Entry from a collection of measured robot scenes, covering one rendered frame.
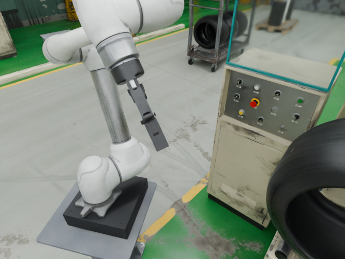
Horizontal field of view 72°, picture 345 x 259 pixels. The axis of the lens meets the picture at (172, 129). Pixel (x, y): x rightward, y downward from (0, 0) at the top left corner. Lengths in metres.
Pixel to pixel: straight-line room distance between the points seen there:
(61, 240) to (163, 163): 1.40
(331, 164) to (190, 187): 1.72
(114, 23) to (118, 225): 0.96
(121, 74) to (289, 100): 1.07
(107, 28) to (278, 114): 1.15
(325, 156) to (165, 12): 0.57
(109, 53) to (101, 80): 0.60
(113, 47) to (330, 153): 0.62
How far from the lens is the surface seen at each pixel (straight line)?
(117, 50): 0.57
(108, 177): 1.21
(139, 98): 0.52
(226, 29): 4.38
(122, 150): 1.22
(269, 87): 1.46
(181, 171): 2.47
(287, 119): 1.51
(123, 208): 1.33
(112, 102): 1.18
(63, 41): 0.94
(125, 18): 0.60
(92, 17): 0.59
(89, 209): 1.33
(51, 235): 1.48
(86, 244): 1.38
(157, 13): 0.66
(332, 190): 1.28
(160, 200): 2.25
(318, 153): 0.78
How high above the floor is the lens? 1.83
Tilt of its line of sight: 38 degrees down
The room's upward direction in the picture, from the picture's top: straight up
